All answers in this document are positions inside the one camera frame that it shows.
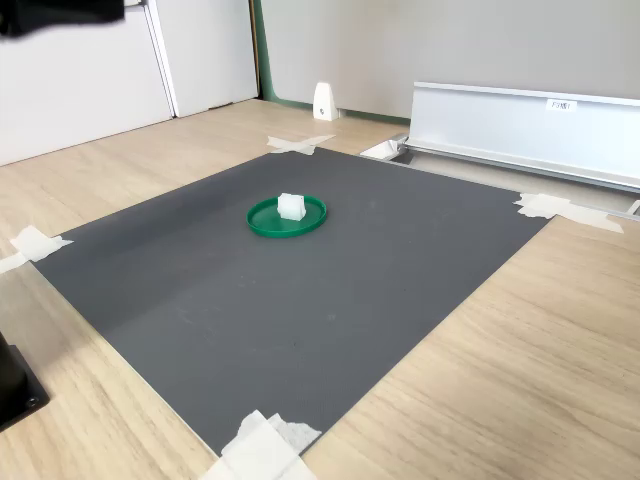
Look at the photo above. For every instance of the small white bracket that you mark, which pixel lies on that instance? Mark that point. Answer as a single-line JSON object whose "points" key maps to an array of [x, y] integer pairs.
{"points": [[325, 102]]}

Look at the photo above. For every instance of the white tape cross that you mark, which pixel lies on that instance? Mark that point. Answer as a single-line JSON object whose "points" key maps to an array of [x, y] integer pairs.
{"points": [[260, 450], [35, 245], [300, 142], [550, 207]]}

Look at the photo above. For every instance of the white paper label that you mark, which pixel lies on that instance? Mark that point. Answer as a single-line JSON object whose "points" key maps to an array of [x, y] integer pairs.
{"points": [[562, 105]]}

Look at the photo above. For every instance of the round green lid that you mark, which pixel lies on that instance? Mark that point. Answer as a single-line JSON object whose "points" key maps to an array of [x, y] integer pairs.
{"points": [[270, 225]]}

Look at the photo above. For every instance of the small white plastic terminal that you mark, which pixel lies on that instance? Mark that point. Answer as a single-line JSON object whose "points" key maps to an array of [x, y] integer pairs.
{"points": [[291, 206]]}

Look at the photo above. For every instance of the dark grey mat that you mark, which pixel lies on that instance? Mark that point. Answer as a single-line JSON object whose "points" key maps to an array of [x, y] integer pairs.
{"points": [[260, 310]]}

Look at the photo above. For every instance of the green partition trim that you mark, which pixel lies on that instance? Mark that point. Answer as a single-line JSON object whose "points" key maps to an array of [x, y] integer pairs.
{"points": [[265, 55]]}

